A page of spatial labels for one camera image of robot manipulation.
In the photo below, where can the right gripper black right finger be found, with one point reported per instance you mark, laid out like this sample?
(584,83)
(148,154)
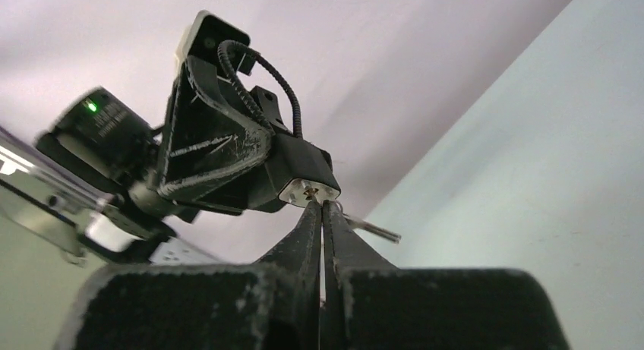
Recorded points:
(372,304)

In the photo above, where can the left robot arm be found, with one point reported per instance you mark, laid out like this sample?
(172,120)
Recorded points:
(42,197)

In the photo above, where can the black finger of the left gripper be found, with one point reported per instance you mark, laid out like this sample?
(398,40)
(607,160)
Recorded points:
(268,104)

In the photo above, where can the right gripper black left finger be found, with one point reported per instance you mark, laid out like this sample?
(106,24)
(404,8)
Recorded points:
(272,303)

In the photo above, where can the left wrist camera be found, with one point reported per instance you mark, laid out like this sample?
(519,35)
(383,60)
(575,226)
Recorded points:
(203,37)

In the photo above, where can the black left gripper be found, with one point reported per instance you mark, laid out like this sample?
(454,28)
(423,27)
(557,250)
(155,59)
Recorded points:
(209,139)

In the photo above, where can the silver key with ring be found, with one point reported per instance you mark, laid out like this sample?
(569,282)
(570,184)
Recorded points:
(354,222)

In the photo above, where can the black cable padlock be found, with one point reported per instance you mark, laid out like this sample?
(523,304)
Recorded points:
(295,171)

